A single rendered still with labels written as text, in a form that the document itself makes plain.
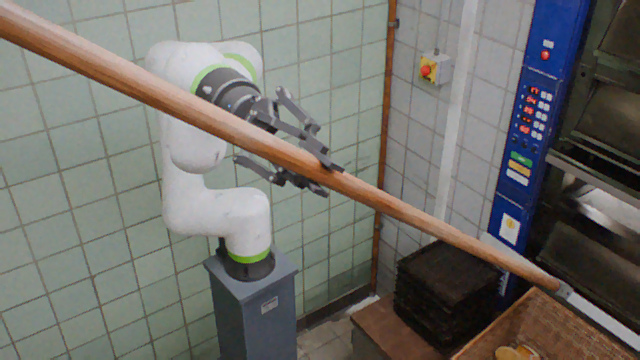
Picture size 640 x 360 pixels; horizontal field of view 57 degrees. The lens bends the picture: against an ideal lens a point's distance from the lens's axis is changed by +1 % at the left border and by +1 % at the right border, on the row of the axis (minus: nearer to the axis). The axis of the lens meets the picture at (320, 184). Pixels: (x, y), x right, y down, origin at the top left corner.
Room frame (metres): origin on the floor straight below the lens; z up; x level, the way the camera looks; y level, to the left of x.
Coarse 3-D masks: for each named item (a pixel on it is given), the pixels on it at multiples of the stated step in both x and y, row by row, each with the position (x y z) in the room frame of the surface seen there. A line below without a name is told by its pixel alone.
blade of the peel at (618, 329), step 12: (492, 240) 1.27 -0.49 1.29; (504, 252) 1.23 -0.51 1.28; (528, 264) 1.17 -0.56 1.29; (576, 300) 1.05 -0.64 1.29; (588, 312) 1.01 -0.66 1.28; (600, 312) 1.00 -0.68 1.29; (612, 324) 0.97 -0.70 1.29; (624, 336) 0.94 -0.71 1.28; (636, 336) 0.93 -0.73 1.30; (636, 348) 0.91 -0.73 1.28
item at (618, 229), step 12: (564, 204) 1.60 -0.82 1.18; (576, 204) 1.60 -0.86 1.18; (576, 216) 1.55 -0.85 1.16; (588, 216) 1.53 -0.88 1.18; (600, 216) 1.53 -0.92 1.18; (588, 228) 1.51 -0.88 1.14; (600, 228) 1.48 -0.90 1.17; (612, 228) 1.47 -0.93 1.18; (624, 228) 1.47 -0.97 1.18; (612, 240) 1.44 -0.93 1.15; (624, 240) 1.42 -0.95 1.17; (636, 240) 1.41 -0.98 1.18; (636, 252) 1.38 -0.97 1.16
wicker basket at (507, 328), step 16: (528, 304) 1.53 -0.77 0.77; (544, 304) 1.51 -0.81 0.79; (496, 320) 1.43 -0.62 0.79; (512, 320) 1.49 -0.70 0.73; (544, 320) 1.49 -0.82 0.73; (560, 320) 1.45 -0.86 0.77; (576, 320) 1.42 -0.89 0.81; (480, 336) 1.38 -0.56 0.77; (496, 336) 1.44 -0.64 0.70; (512, 336) 1.50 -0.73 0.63; (528, 336) 1.49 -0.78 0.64; (560, 336) 1.43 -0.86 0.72; (576, 336) 1.39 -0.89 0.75; (592, 336) 1.36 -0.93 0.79; (464, 352) 1.34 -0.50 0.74; (480, 352) 1.39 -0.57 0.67; (544, 352) 1.43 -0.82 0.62; (560, 352) 1.40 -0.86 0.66; (576, 352) 1.37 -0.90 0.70; (592, 352) 1.34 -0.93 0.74; (608, 352) 1.31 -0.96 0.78; (624, 352) 1.28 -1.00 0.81
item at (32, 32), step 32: (0, 0) 0.46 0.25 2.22; (0, 32) 0.45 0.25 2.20; (32, 32) 0.46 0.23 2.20; (64, 32) 0.48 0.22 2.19; (64, 64) 0.47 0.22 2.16; (96, 64) 0.48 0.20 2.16; (128, 64) 0.51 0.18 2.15; (128, 96) 0.51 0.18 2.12; (160, 96) 0.51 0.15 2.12; (192, 96) 0.54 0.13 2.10; (224, 128) 0.55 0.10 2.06; (256, 128) 0.58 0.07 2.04; (288, 160) 0.60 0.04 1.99; (352, 192) 0.65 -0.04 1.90; (384, 192) 0.71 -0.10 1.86; (416, 224) 0.73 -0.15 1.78; (480, 256) 0.84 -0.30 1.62
